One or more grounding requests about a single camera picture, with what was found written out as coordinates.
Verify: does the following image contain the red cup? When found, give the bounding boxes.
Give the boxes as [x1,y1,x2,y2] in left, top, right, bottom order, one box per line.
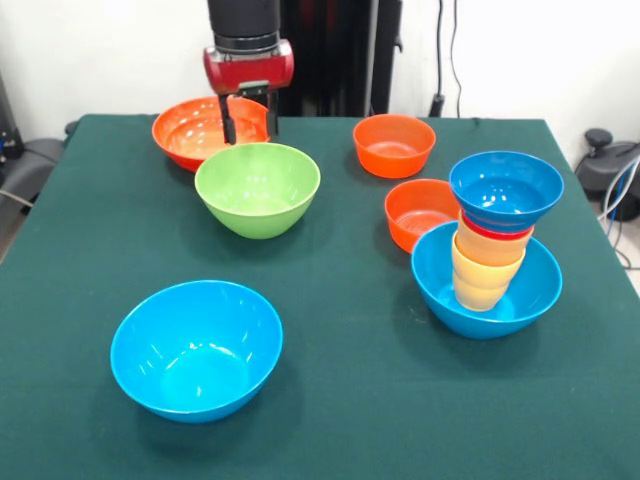
[459,212,535,242]

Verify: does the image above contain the black cable with plug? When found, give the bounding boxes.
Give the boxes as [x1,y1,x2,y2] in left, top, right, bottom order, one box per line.
[429,0,447,119]

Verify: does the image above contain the green bowl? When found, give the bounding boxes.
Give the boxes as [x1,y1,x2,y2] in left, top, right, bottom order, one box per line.
[194,142,322,240]

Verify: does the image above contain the large orange bowl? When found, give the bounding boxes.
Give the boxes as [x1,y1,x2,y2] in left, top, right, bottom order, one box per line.
[151,96,272,174]

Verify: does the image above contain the orange bowl with ringed bottom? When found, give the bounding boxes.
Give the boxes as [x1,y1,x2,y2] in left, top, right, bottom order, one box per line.
[384,178,464,255]

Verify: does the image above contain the dark green tablecloth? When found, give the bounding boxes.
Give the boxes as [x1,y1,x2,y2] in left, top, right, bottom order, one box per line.
[0,113,640,480]

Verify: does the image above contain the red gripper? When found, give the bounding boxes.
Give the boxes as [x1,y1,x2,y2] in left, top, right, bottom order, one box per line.
[201,38,296,147]

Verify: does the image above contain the white and blue cables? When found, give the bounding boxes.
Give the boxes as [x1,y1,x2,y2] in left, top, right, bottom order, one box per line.
[597,154,640,271]

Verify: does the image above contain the thin black cable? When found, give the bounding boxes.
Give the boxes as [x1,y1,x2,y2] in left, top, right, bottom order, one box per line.
[449,0,464,119]

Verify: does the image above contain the large blue bowl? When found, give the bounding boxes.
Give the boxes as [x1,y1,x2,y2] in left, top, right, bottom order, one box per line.
[410,220,564,341]
[109,279,285,425]

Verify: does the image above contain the small plain orange bowl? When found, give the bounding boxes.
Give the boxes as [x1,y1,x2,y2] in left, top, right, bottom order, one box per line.
[352,113,437,180]

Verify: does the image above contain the small dark blue bowl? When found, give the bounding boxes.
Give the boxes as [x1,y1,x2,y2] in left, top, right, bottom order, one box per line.
[448,151,566,235]

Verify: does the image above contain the stack of yellow cups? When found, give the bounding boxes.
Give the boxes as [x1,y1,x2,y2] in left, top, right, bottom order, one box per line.
[451,234,527,312]

